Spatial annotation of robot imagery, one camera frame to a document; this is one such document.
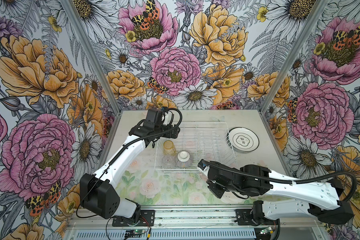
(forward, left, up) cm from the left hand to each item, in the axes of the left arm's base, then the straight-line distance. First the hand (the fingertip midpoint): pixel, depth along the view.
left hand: (170, 133), depth 81 cm
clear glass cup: (-11, +1, -11) cm, 16 cm away
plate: (+8, -47, -19) cm, 51 cm away
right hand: (-27, -19, -3) cm, 33 cm away
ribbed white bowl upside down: (-8, -7, -15) cm, 19 cm away
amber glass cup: (-2, +2, -12) cm, 13 cm away
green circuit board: (-41, +16, -22) cm, 50 cm away
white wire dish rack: (+8, -24, -20) cm, 32 cm away
